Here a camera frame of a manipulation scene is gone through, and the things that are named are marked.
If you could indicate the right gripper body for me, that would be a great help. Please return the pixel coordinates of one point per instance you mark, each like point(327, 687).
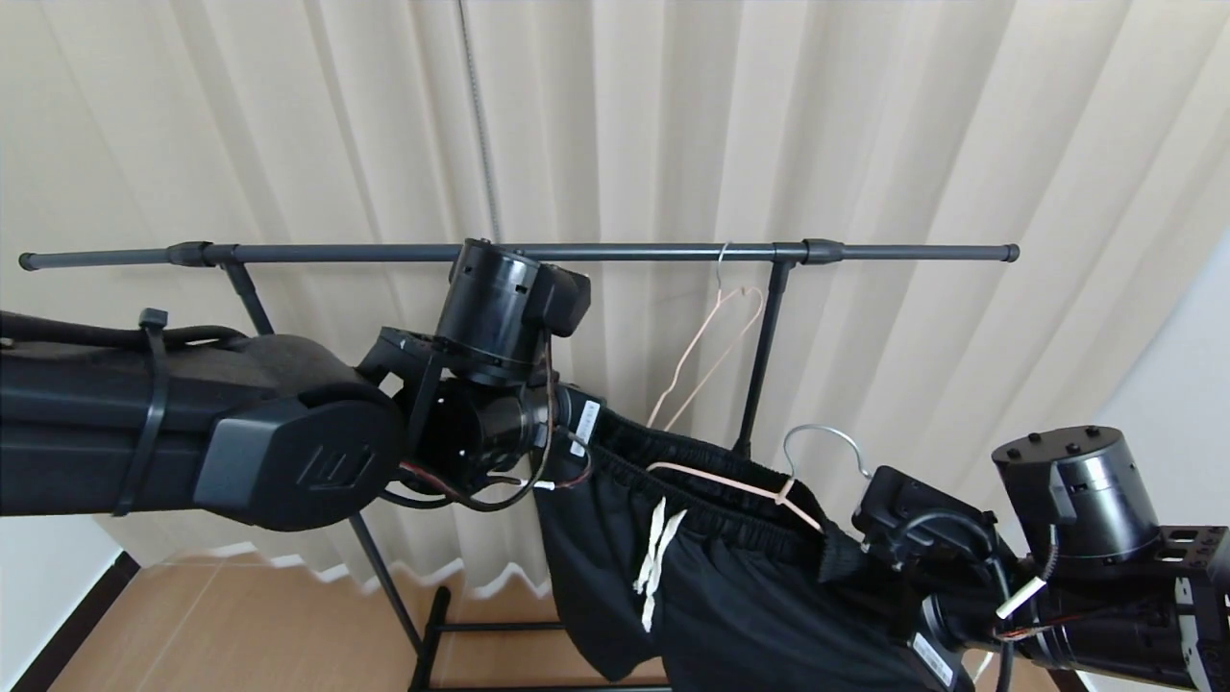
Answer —
point(999, 634)

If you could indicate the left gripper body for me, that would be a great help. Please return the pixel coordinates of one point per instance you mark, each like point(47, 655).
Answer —
point(519, 428)

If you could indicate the pink clothes hanger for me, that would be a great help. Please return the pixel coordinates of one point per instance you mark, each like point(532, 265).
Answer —
point(740, 485)
point(706, 341)

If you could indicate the black shorts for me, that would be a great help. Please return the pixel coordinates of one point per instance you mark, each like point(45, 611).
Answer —
point(730, 596)

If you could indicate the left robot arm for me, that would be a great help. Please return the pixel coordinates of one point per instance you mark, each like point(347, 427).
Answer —
point(192, 432)

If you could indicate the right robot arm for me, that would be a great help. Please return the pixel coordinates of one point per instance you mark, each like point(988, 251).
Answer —
point(1086, 500)

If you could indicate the black clothes rack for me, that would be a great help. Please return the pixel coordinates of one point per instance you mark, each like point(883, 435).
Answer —
point(673, 252)

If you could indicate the white curtain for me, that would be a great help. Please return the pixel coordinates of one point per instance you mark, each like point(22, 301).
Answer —
point(865, 125)

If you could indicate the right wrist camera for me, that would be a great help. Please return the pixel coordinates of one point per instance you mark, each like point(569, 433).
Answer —
point(913, 519)

